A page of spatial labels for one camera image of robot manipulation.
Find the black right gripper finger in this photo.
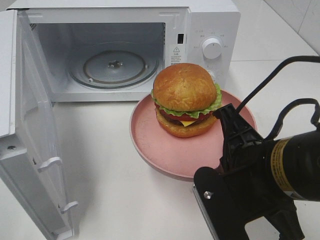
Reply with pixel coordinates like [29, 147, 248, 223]
[213, 104, 263, 172]

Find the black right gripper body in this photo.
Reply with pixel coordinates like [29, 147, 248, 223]
[193, 141, 305, 240]

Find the pink round plate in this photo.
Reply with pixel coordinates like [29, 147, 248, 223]
[129, 89, 258, 179]

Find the burger with lettuce and cheese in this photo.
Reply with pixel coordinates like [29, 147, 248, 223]
[150, 63, 222, 138]

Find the white microwave door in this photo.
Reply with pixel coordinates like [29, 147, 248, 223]
[0, 9, 78, 240]

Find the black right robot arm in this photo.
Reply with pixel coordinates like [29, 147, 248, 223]
[193, 98, 320, 240]

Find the lower white timer knob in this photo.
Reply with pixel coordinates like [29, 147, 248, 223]
[207, 70, 217, 82]

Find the upper white power knob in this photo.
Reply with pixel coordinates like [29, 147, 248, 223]
[202, 36, 222, 60]

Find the white warning sticker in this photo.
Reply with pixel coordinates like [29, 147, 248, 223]
[169, 44, 186, 66]

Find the glass microwave turntable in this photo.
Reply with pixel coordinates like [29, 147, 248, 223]
[68, 41, 164, 89]

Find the white microwave oven body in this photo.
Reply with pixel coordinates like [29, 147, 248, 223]
[6, 0, 241, 102]

